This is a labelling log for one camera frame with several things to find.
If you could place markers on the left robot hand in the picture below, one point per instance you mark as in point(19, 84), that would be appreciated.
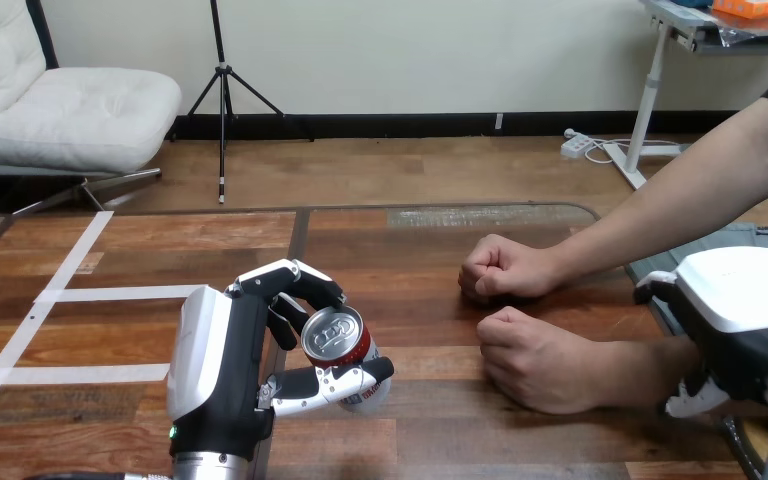
point(225, 371)

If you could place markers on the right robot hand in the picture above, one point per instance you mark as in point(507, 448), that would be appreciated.
point(735, 298)

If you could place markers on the person's hand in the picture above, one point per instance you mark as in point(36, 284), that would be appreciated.
point(506, 268)
point(543, 361)

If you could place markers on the red and white drink can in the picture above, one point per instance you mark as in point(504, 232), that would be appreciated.
point(334, 334)

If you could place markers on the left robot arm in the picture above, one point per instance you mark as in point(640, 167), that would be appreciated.
point(208, 468)

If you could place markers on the person's forearm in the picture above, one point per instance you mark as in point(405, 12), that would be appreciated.
point(675, 205)
point(649, 374)

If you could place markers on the person's body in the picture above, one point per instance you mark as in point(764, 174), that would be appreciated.
point(722, 238)

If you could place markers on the white power strip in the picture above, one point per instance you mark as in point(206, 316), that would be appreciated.
point(576, 144)

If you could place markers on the white desk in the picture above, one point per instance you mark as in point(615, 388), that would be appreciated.
point(649, 93)

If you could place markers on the foil sheet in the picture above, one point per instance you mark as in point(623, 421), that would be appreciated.
point(755, 33)

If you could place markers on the orange thing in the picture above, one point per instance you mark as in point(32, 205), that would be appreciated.
point(752, 7)

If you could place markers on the black tripod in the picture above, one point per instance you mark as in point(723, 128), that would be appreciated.
point(224, 79)

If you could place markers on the white cushioned chair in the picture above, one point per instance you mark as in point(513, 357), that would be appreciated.
point(72, 112)

